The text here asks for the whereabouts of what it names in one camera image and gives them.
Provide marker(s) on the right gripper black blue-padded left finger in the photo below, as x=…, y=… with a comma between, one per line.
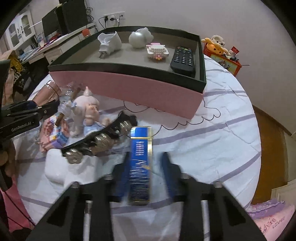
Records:
x=65, y=218

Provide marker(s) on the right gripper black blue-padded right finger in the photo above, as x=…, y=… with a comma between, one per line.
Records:
x=228, y=220

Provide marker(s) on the pink block flower toy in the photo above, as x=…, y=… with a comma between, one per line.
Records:
x=52, y=136

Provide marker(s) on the rose gold metal cylinder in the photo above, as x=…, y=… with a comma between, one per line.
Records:
x=49, y=92

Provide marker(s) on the black hair clip with flowers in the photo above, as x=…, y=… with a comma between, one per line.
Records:
x=101, y=140

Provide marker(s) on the blue gold rectangular lighter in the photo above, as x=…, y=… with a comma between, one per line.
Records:
x=140, y=165

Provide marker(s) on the person's left hand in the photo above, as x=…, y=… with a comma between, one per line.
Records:
x=8, y=159

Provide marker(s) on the pink jacket on chair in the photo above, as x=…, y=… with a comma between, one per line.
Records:
x=15, y=66

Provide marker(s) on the pink printed bedding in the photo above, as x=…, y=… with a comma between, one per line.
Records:
x=271, y=216

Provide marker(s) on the clear glass bottle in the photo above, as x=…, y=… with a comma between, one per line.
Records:
x=65, y=107

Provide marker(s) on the pink pig figurine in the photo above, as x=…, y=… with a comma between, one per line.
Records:
x=85, y=114

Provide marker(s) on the white desk with drawers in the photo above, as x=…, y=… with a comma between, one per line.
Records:
x=53, y=50

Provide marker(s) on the white purple striped tablecloth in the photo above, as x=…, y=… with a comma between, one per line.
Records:
x=221, y=143

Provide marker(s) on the white glass door cabinet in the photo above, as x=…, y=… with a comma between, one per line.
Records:
x=20, y=30

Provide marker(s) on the black computer monitor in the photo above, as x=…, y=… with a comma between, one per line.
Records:
x=51, y=23

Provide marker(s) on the black computer tower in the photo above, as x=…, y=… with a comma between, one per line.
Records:
x=71, y=15

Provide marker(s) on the white folding plug adapter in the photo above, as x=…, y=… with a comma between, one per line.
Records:
x=109, y=43

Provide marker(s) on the silver white piggy bank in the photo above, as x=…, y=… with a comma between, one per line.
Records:
x=140, y=38

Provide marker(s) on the pink black shallow tray box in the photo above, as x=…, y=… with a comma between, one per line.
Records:
x=129, y=74

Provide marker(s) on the orange toy storage box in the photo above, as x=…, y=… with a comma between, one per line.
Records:
x=230, y=65

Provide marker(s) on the pink white block house toy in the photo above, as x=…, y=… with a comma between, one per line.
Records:
x=157, y=51

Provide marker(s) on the black TV remote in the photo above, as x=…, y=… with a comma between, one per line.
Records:
x=183, y=61

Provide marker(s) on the white plush dog toy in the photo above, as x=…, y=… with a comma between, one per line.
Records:
x=215, y=39

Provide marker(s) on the white USB wall charger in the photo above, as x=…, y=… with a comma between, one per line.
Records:
x=91, y=168

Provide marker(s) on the white wall power strip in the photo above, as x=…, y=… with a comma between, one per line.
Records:
x=115, y=17

